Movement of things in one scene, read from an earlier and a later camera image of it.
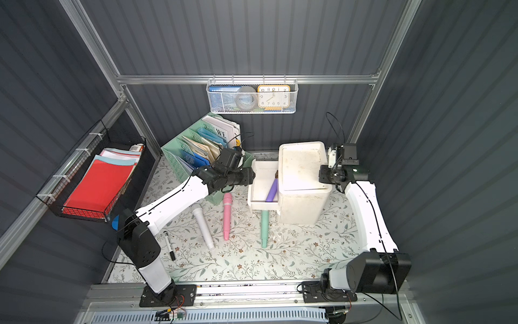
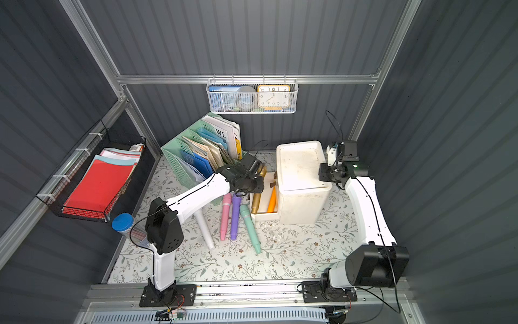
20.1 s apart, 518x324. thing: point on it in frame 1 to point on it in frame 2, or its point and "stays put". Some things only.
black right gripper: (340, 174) stays put
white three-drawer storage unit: (303, 199) stays put
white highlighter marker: (198, 214) stays put
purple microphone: (272, 192) to (236, 206)
